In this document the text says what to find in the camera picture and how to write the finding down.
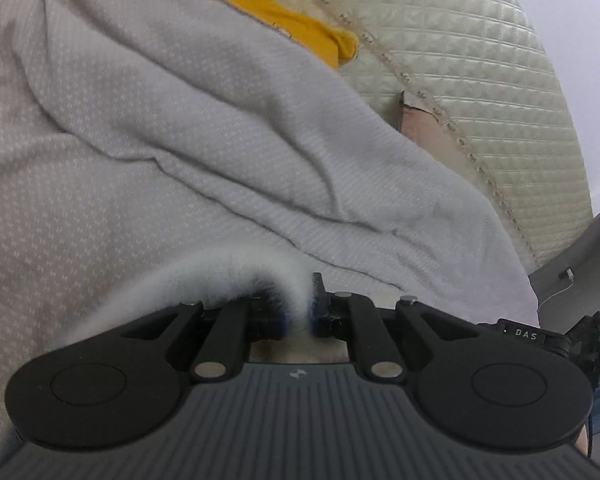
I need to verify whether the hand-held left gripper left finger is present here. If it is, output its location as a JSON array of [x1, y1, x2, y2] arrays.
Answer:
[[120, 296, 290, 381]]

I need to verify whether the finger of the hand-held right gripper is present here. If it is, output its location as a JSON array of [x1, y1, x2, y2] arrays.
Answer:
[[476, 317, 548, 347]]

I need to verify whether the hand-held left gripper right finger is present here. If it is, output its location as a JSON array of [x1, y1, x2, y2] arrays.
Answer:
[[307, 272, 477, 382]]

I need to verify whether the grey bed sheet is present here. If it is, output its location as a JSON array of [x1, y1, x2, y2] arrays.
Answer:
[[0, 0, 541, 461]]

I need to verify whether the cream quilted mattress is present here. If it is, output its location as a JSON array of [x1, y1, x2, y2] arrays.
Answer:
[[225, 0, 596, 268]]

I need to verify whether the yellow cloth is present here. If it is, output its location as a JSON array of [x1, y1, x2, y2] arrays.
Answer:
[[152, 0, 361, 68]]

